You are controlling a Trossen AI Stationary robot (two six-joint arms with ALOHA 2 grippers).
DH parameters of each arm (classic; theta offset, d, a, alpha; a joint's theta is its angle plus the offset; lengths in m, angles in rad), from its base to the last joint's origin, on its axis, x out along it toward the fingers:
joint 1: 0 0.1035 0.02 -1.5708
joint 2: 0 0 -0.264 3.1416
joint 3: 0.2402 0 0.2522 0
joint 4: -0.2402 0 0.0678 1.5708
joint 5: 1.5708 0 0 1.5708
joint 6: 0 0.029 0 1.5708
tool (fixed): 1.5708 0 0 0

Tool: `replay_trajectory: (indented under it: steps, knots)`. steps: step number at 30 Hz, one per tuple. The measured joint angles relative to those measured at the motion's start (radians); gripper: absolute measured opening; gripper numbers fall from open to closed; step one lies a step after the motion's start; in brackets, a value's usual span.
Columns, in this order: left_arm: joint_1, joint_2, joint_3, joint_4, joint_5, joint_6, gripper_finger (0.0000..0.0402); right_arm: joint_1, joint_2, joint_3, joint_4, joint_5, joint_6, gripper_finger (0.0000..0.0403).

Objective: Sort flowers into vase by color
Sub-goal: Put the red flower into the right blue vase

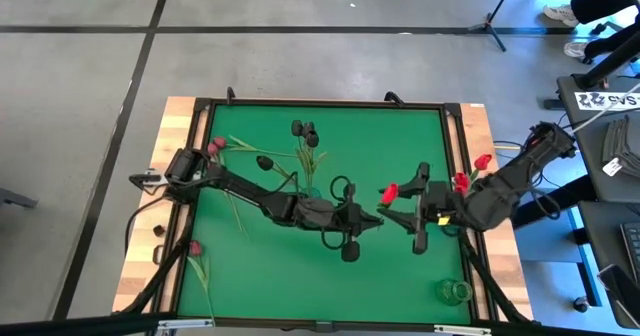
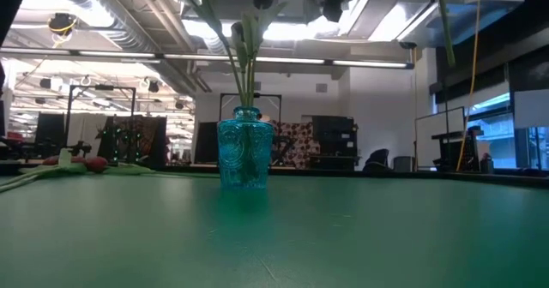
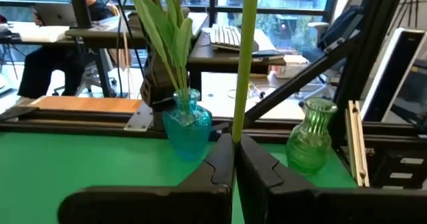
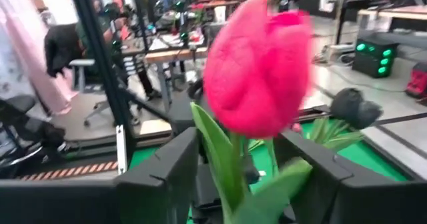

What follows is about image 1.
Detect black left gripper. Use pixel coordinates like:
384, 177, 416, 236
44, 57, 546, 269
299, 184, 385, 263

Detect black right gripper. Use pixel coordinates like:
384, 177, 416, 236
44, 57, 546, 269
378, 162, 469, 256

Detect red tulips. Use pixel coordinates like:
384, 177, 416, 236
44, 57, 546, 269
206, 143, 250, 241

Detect green glass vase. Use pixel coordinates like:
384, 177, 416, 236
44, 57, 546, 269
435, 278, 474, 307

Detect green table mat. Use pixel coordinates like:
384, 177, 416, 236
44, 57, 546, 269
178, 104, 474, 326

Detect black desk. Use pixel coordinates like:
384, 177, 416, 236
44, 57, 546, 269
555, 73, 640, 330

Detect black tripod stand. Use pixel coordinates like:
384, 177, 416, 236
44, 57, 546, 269
467, 0, 521, 53

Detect white printed sign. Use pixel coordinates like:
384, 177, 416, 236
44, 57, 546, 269
574, 91, 640, 111

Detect grey folded cloth stack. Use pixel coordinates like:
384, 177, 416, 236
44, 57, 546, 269
601, 114, 640, 166

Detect white sneaker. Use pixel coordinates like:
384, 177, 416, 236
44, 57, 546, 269
542, 3, 580, 29
563, 40, 589, 60

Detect black keyboard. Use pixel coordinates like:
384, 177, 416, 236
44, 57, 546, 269
619, 220, 640, 288

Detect black tablet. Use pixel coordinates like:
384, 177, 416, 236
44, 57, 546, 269
596, 263, 640, 330

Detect black monitor pole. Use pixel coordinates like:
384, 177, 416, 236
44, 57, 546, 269
572, 38, 640, 91

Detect person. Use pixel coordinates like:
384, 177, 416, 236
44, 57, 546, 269
569, 0, 640, 60

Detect grey chair base leg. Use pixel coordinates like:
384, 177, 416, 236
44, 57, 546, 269
0, 186, 39, 210

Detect silver metal bracket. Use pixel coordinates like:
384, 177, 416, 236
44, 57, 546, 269
157, 318, 215, 335
433, 324, 494, 336

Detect black frame beam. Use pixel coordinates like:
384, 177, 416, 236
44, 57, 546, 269
0, 311, 169, 336

